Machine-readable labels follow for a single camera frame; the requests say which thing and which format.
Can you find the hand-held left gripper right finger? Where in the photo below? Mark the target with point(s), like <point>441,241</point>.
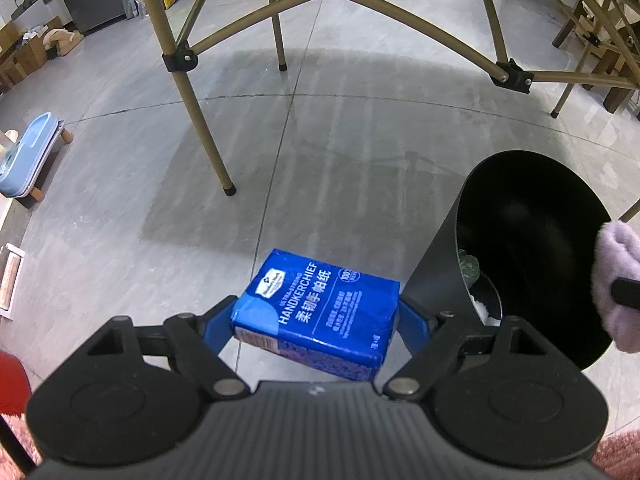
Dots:
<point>412,330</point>

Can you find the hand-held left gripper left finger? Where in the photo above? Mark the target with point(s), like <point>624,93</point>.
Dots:
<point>217,330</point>

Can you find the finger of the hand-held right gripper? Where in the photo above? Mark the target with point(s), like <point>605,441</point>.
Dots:
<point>627,292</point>

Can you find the translucent plastic bag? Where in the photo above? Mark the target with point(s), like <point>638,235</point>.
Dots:
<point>469,266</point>

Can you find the blue tissue pack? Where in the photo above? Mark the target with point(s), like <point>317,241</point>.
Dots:
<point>320,310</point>

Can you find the black round bin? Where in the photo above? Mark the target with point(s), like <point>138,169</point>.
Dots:
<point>525,220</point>

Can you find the white crumpled tissue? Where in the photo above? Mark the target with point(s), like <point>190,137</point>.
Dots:
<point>484,309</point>

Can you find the red chair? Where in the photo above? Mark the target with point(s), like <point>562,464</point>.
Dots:
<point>12,385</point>

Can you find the white framed floor board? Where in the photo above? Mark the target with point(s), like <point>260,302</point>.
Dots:
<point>9,280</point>

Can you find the blue tub with wooden legs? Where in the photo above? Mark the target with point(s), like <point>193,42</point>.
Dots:
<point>30,145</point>

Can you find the tan slatted folding table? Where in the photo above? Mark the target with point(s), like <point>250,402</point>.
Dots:
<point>180,61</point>

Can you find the beige plush toy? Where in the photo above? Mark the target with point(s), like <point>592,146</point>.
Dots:
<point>60,40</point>

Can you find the open cardboard box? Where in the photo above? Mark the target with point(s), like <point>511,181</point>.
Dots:
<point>25,55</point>

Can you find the dark grey refrigerator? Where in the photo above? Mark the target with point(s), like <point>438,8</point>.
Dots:
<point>95,0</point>

